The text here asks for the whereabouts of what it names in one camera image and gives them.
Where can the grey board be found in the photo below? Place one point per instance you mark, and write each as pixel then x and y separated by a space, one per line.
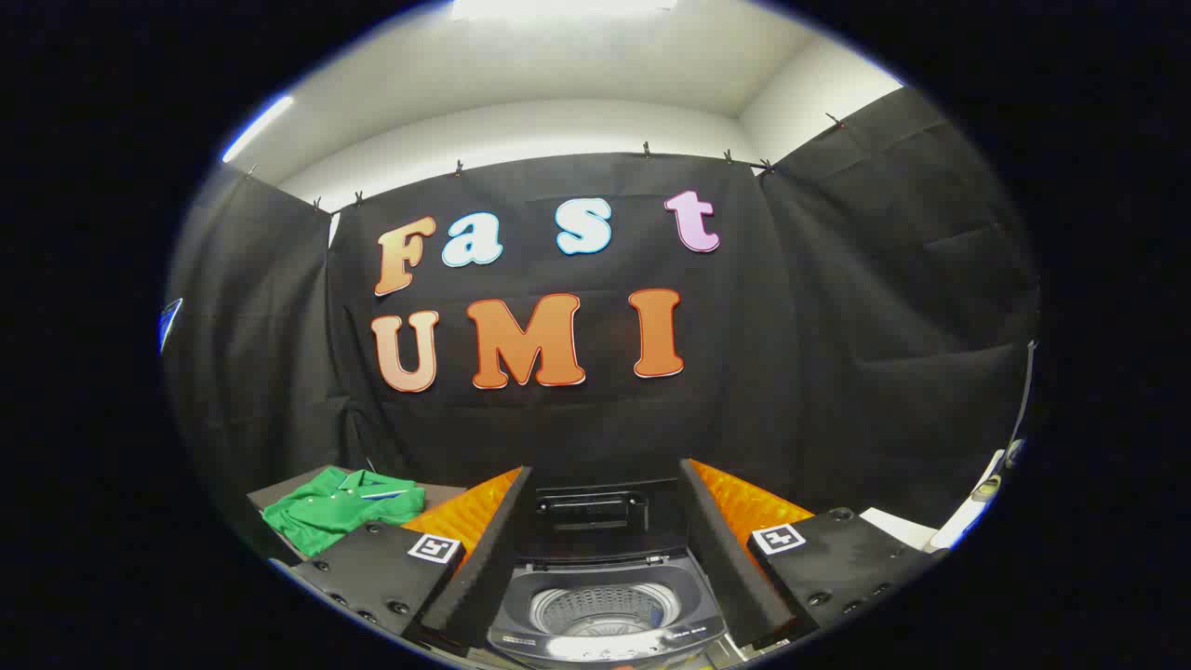
pixel 274 495

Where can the dark grey washing machine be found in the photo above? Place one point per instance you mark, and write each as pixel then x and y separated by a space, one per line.
pixel 521 596

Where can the dark glass washing machine lid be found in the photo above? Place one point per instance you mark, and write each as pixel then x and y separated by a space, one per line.
pixel 595 514

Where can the white paper sheet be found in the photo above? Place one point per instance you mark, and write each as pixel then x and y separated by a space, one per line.
pixel 898 528

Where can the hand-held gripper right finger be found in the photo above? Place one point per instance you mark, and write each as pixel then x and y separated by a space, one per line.
pixel 721 558

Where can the green polo shirt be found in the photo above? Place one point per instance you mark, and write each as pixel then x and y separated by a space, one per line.
pixel 326 512

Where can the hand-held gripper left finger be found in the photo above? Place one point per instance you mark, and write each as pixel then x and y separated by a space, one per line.
pixel 493 558

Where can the black backdrop cloth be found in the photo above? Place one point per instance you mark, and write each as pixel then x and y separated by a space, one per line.
pixel 791 372

